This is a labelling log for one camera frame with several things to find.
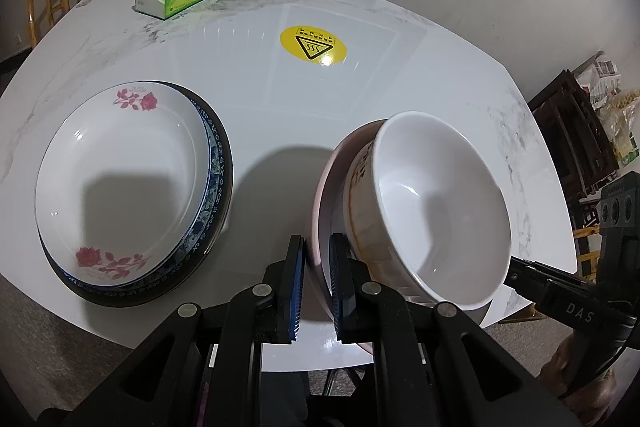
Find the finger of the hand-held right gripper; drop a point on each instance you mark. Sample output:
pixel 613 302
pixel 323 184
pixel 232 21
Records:
pixel 550 292

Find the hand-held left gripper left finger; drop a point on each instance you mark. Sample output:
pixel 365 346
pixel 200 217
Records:
pixel 296 294

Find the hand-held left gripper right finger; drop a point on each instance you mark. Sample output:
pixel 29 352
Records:
pixel 337 294

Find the pink bowl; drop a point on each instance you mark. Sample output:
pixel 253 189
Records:
pixel 320 207

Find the yellowish striped bowl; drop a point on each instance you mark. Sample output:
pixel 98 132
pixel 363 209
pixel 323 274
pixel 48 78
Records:
pixel 360 202

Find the large white printed bowl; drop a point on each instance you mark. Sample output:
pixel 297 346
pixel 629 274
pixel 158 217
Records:
pixel 440 207

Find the person's right hand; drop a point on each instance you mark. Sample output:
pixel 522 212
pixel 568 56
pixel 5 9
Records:
pixel 560 372

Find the plastic bags of goods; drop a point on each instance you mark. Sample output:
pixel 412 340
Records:
pixel 622 127

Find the dark wooden furniture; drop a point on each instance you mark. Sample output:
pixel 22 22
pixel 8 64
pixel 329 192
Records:
pixel 575 132

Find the blue patterned white plate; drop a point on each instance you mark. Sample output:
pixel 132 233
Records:
pixel 215 167

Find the printed plastic bag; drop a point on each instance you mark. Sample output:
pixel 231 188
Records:
pixel 600 77

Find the white plate with red roses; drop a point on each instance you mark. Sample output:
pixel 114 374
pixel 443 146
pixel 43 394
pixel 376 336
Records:
pixel 125 182

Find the yellow round warning sticker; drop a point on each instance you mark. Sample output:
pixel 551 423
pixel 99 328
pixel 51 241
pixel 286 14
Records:
pixel 312 44

